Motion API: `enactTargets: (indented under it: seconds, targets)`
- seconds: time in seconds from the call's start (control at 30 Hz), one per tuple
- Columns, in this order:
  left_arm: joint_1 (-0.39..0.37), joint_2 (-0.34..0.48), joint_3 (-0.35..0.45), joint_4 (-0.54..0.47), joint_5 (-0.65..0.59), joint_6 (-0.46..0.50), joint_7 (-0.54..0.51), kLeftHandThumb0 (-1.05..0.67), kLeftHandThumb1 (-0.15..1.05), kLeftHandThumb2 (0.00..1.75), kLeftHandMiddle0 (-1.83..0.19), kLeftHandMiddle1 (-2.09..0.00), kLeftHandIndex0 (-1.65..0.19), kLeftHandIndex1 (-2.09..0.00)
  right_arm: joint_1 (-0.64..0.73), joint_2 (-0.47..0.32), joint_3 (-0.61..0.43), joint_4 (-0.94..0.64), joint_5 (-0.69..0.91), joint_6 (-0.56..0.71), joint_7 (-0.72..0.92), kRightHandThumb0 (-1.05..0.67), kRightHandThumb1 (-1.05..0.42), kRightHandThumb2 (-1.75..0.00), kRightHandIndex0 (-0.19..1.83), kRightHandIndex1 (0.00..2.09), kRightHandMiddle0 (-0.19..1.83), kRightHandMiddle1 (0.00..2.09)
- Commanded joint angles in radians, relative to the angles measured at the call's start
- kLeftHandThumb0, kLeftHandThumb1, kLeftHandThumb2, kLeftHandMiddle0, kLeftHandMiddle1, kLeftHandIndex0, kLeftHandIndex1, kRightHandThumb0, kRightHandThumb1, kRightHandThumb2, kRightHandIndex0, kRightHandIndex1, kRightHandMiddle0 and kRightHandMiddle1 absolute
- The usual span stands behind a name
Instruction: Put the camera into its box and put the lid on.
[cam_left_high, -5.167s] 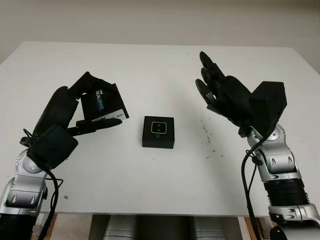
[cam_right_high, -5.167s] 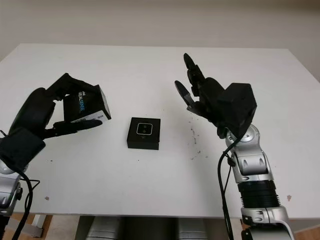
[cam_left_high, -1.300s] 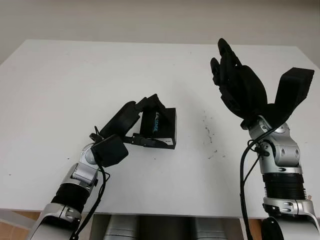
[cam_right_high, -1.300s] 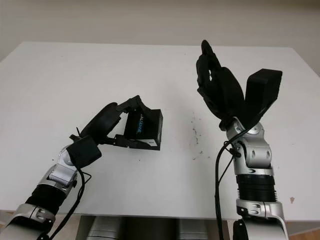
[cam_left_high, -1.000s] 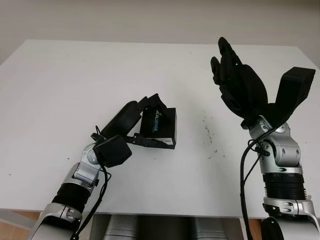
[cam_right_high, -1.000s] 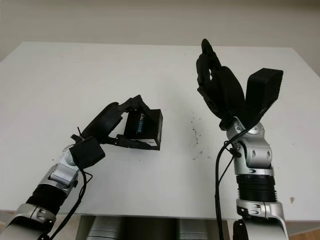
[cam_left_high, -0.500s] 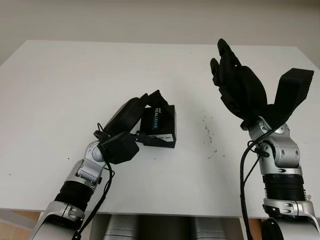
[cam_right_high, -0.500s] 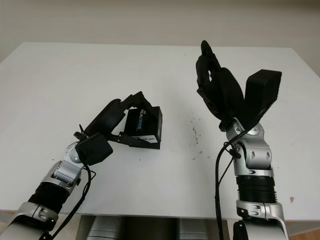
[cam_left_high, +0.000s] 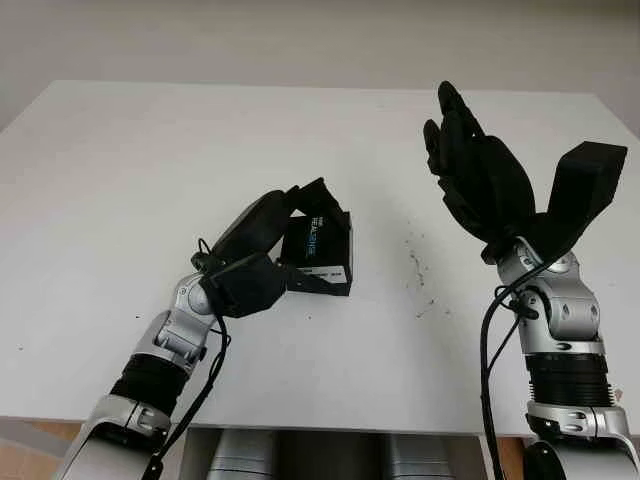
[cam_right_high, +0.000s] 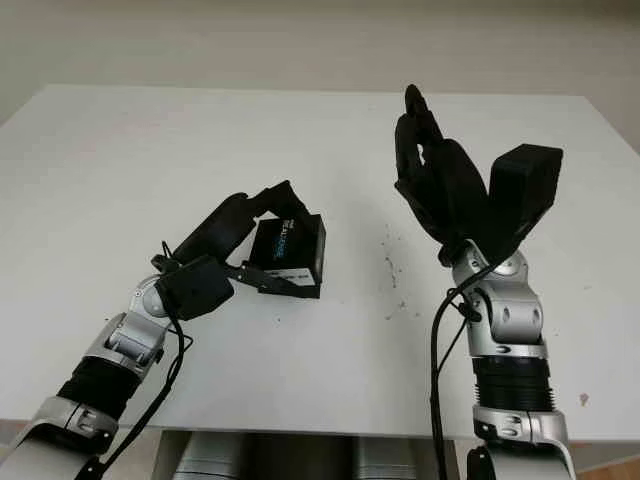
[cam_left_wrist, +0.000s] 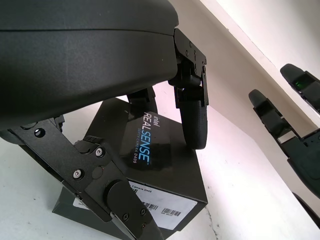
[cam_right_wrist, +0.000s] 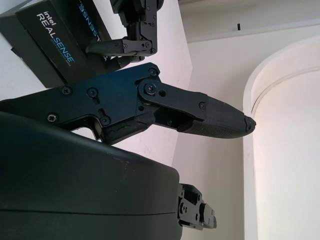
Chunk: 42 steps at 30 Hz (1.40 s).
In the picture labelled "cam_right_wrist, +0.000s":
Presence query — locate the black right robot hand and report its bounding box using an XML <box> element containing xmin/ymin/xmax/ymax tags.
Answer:
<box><xmin>0</xmin><ymin>61</ymin><xmax>257</xmax><ymax>240</ymax></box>

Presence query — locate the black RealSense box lid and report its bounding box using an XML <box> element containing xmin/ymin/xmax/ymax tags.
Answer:
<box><xmin>0</xmin><ymin>0</ymin><xmax>113</xmax><ymax>88</ymax></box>

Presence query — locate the white rounded pillar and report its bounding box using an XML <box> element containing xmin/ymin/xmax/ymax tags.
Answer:
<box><xmin>242</xmin><ymin>34</ymin><xmax>320</xmax><ymax>240</ymax></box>

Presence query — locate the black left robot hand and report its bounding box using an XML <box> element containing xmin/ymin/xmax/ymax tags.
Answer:
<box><xmin>84</xmin><ymin>0</ymin><xmax>165</xmax><ymax>70</ymax></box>

